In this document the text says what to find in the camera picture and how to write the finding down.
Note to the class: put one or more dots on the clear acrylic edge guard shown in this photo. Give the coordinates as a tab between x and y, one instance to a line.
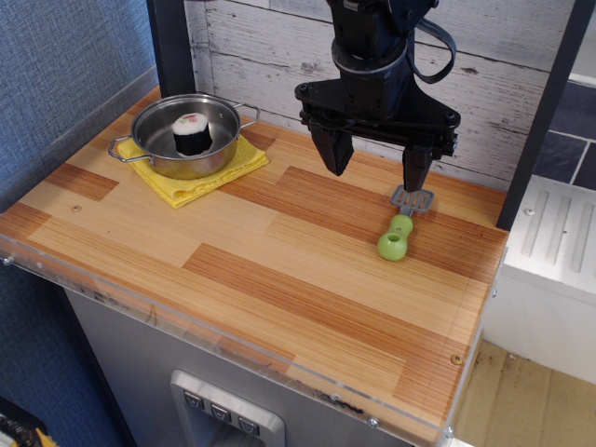
323	314

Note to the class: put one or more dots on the white grooved side unit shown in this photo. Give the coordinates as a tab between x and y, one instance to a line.
543	304

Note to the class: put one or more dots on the plush sushi roll toy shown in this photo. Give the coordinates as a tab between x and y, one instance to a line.
191	134

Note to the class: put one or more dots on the yellow black object corner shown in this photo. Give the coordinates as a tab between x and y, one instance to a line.
21	428

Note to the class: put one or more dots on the black frame post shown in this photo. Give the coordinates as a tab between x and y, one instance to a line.
572	39
171	44

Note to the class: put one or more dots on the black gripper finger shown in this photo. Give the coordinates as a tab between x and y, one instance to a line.
416	162
334	147

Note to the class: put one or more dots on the stainless steel pot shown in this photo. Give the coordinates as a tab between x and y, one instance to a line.
151	131

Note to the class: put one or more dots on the silver cabinet with dispenser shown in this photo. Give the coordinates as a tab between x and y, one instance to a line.
180	383

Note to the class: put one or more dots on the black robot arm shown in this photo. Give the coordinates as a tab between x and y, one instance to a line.
373	37

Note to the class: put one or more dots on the green handled grey toy spatula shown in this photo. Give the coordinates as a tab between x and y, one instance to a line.
393	244

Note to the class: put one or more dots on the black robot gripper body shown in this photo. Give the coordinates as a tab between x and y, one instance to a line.
385	107

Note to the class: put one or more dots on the yellow folded cloth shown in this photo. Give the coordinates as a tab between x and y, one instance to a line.
178	193

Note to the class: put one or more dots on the left black frame post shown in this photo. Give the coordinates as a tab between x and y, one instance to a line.
171	44

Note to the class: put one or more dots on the right black frame post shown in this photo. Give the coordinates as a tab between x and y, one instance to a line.
572	39

